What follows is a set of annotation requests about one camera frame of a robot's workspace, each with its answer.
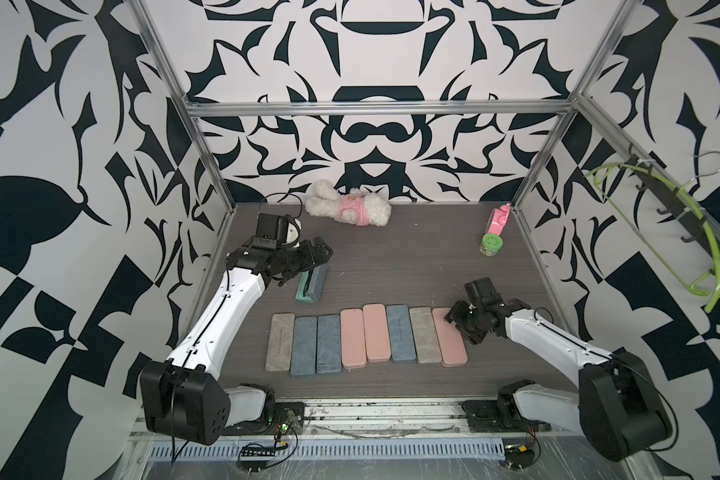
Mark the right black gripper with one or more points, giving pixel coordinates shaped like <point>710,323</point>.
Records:
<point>454,315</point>

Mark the black usb hub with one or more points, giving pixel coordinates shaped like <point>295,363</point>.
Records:
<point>256,456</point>

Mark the black wall hook rail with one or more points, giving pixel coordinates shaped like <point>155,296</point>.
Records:
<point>671,204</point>

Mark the green clothes hanger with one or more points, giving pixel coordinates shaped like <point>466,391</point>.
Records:
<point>707,284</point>

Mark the pink bottle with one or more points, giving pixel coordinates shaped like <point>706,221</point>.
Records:
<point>498,219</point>

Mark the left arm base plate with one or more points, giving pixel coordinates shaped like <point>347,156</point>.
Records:
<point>273,417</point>

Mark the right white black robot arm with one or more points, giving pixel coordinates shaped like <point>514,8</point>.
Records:
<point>616,406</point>

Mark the green lidded jar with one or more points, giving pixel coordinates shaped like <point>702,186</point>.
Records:
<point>491,244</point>

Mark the pink case brown glasses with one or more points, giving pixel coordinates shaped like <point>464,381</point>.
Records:
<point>353,346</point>

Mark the grey case tortoise sunglasses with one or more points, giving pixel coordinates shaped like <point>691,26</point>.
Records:
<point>304,347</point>

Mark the grey case white sunglasses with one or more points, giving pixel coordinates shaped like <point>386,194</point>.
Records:
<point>329,355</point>

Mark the grey case black sunglasses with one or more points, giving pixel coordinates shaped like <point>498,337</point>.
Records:
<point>425,336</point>

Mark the grey case gold glasses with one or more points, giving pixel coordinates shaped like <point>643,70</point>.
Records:
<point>401,334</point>

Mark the white plush toy pink shirt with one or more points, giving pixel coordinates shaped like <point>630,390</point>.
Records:
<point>355,208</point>

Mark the pink case purple glasses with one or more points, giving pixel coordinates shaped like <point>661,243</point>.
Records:
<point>377,340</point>

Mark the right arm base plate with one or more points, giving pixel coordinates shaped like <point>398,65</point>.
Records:
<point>484,416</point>

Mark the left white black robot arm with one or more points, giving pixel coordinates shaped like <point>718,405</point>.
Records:
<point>181,396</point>

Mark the pink case red glasses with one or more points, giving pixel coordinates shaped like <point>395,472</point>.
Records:
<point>451,344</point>

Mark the beige case yellow glasses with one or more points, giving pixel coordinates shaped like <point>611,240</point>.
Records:
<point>280,343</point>

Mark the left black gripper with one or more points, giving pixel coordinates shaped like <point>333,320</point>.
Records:
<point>309,261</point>

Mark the black connector box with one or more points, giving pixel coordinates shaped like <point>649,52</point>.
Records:
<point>519,457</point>

